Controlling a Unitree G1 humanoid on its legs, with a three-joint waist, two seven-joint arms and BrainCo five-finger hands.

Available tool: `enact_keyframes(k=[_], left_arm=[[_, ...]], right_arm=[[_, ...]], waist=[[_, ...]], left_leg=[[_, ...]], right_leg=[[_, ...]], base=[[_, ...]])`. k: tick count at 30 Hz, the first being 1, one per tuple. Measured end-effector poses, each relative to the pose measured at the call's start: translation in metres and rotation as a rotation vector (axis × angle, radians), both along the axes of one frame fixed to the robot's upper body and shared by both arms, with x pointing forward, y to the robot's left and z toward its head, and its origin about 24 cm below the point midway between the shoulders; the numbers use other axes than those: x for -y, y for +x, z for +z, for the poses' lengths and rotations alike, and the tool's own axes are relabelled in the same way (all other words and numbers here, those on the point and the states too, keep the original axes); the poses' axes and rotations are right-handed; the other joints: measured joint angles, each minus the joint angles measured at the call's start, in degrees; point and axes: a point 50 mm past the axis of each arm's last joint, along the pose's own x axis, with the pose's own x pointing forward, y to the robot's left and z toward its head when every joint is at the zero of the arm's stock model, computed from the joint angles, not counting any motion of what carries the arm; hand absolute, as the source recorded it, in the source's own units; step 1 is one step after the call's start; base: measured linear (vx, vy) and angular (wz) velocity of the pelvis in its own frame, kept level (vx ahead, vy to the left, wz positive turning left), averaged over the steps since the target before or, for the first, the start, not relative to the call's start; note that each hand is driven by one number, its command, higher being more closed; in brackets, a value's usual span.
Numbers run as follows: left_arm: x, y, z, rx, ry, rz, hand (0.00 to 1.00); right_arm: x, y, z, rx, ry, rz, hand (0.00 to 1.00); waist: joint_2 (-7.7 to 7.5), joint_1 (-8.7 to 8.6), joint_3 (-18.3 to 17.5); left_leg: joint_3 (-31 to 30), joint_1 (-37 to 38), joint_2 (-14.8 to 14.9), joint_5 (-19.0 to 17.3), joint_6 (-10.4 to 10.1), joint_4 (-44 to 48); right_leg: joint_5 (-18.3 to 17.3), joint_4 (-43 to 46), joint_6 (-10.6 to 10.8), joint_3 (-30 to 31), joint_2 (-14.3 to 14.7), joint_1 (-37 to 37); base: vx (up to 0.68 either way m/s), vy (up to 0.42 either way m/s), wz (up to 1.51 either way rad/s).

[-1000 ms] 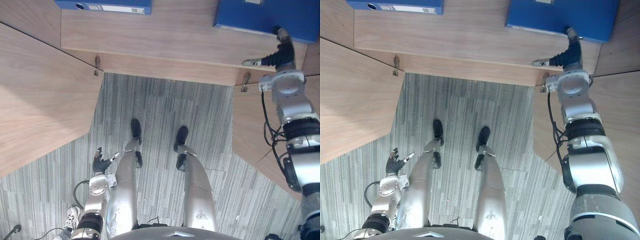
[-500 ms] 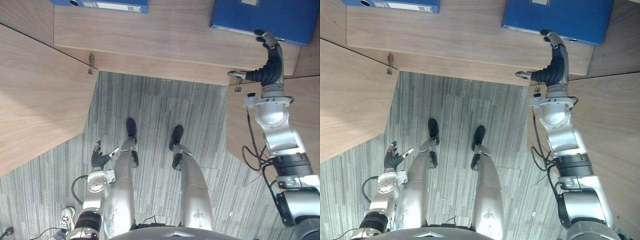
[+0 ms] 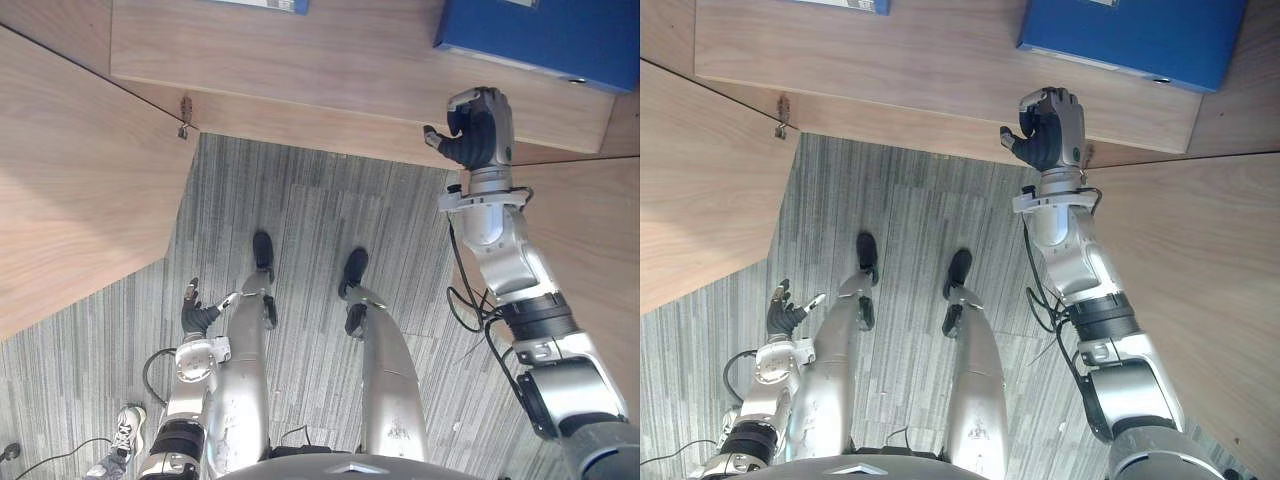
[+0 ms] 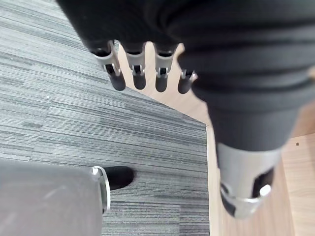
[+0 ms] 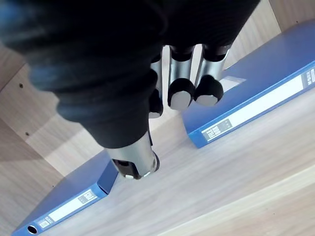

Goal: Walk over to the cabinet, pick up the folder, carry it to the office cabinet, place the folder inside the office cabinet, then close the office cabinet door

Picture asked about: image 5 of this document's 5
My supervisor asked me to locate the blue file box folder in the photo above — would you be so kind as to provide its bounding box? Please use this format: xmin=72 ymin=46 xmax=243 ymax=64
xmin=182 ymin=20 xmax=315 ymax=149

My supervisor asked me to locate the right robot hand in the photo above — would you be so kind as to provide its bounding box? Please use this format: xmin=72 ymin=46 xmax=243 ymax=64
xmin=0 ymin=0 xmax=261 ymax=181

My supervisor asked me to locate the blue ring binder folder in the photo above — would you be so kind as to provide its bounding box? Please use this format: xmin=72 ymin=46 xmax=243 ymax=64
xmin=11 ymin=149 xmax=119 ymax=236

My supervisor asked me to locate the light wooden cabinet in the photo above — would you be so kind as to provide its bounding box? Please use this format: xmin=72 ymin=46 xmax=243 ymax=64
xmin=0 ymin=0 xmax=315 ymax=236

